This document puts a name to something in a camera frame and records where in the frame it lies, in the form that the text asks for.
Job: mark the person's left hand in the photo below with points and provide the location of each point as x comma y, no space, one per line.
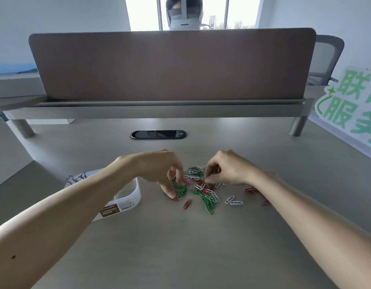
158,165

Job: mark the person's right hand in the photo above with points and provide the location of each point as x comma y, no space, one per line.
233,168

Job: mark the pile of coloured paper clips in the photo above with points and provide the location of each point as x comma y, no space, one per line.
209,204

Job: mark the clear plastic organizer tray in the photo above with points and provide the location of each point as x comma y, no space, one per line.
128,198

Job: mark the pile of colourful binder clips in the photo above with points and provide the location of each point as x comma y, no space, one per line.
80,177

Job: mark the person's left forearm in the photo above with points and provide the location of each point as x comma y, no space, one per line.
68,219

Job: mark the person's right forearm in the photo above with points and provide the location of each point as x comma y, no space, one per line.
317,225

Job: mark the brown desk divider panel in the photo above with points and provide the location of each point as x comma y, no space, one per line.
173,66

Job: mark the white sign with green lettering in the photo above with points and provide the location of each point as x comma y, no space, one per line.
339,114

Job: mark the white head-mounted headset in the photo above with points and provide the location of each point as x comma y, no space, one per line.
185,25

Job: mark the grey mesh office chair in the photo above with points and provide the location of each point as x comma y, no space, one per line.
325,57

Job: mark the large glass window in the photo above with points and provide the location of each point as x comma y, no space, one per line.
143,15

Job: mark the blue pleated table cloth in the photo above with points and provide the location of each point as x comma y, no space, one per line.
10,69

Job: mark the grey divider base rail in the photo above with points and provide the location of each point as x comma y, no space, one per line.
173,111

